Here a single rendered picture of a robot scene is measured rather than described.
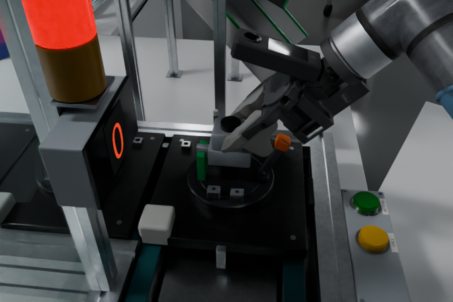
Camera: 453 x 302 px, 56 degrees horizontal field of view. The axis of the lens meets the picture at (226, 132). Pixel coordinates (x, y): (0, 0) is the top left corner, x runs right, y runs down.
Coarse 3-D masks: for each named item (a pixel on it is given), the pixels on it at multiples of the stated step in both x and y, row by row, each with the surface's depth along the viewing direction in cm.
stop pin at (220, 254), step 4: (216, 248) 60; (220, 248) 60; (224, 248) 60; (216, 252) 60; (220, 252) 60; (224, 252) 60; (216, 256) 60; (220, 256) 60; (224, 256) 60; (216, 260) 61; (220, 260) 61; (224, 260) 61; (216, 264) 62; (220, 264) 61; (224, 264) 61; (224, 268) 62
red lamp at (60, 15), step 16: (32, 0) 31; (48, 0) 31; (64, 0) 31; (80, 0) 32; (32, 16) 32; (48, 16) 31; (64, 16) 32; (80, 16) 32; (32, 32) 33; (48, 32) 32; (64, 32) 32; (80, 32) 33; (48, 48) 33; (64, 48) 33
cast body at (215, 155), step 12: (216, 120) 64; (228, 120) 62; (240, 120) 62; (216, 132) 62; (228, 132) 62; (204, 144) 66; (216, 144) 62; (216, 156) 64; (228, 156) 63; (240, 156) 63
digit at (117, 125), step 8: (120, 104) 41; (120, 112) 42; (112, 120) 39; (120, 120) 42; (104, 128) 38; (112, 128) 40; (120, 128) 42; (112, 136) 40; (120, 136) 42; (112, 144) 40; (120, 144) 42; (112, 152) 40; (120, 152) 42; (112, 160) 40; (120, 160) 42; (112, 168) 40
